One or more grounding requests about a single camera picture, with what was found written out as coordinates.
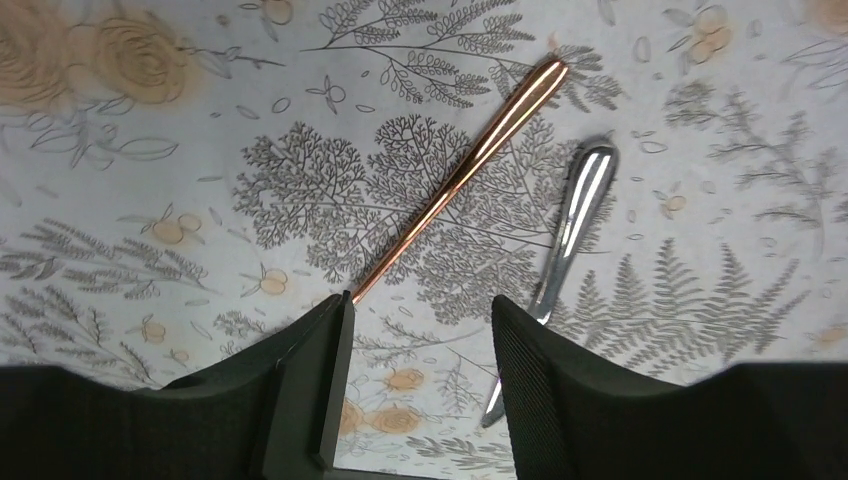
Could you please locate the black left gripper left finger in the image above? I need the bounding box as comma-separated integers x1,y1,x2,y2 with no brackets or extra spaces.
1,292,355,479

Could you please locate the floral patterned table mat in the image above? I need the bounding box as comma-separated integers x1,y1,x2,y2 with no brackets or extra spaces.
1,1,847,479

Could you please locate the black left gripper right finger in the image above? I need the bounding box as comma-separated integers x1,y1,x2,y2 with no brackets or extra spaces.
492,295,847,479

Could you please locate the copper spoon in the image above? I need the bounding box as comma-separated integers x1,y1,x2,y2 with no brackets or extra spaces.
351,58,569,304

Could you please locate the black table knife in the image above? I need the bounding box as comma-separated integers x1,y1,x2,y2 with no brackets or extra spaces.
480,137,620,429

